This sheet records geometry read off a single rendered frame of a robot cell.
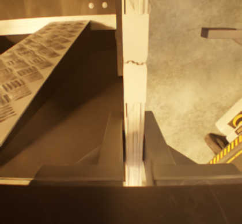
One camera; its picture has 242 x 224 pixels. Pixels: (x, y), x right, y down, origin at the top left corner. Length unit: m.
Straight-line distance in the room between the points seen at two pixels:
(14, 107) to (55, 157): 0.12
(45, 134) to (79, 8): 0.70
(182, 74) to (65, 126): 0.96
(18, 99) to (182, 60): 0.96
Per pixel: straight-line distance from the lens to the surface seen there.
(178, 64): 1.13
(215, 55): 1.20
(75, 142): 0.24
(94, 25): 0.88
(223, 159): 1.18
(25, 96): 0.33
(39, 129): 0.29
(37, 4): 0.95
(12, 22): 1.02
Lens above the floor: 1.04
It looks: 63 degrees down
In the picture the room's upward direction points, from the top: 178 degrees counter-clockwise
